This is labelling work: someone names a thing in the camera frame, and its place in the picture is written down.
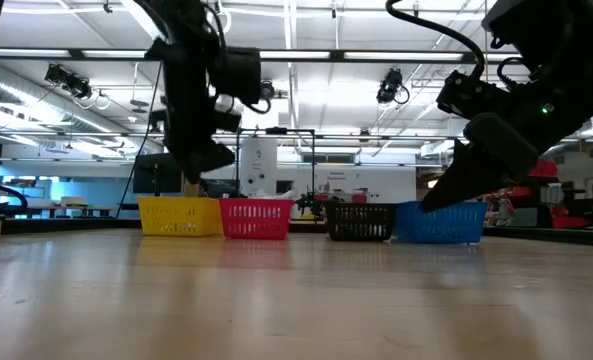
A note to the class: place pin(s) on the red cart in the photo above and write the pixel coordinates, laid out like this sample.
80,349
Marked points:
571,220

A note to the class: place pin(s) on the black overhead camera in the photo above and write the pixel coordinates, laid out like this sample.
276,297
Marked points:
268,91
390,87

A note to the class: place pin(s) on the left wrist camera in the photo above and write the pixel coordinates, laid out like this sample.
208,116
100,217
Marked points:
226,122

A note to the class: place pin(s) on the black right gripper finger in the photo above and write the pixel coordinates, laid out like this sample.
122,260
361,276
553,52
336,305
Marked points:
451,172
476,185

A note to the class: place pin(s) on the black monitor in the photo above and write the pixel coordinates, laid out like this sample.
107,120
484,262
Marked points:
153,175

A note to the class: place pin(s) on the black plastic basket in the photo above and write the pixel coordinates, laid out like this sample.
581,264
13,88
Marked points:
361,222

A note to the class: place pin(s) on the shelf with red bins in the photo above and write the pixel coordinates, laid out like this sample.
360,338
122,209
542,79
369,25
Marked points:
546,170

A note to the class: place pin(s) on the small black background machine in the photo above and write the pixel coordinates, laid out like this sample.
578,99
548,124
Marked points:
310,204

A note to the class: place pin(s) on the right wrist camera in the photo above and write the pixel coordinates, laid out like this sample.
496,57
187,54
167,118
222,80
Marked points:
468,95

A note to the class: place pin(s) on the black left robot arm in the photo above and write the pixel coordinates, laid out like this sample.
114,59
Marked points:
186,75

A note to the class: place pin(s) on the black ceiling-mounted device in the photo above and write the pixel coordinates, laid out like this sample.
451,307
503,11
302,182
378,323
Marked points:
71,85

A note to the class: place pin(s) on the blue plastic basket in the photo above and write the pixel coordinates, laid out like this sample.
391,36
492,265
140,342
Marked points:
441,227

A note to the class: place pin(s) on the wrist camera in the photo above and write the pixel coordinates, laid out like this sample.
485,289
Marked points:
468,95
226,122

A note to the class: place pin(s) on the red plastic basket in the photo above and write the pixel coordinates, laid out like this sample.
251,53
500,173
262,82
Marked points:
256,218

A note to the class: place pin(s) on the yellow plastic basket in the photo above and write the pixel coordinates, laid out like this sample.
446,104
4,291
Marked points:
176,217

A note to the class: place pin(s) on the dark chalkboard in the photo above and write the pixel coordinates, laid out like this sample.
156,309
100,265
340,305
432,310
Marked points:
223,189

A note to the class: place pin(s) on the black aluminium table frame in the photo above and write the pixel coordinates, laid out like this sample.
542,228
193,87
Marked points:
51,226

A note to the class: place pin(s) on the black tube stand frame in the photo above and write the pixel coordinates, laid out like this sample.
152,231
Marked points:
276,131

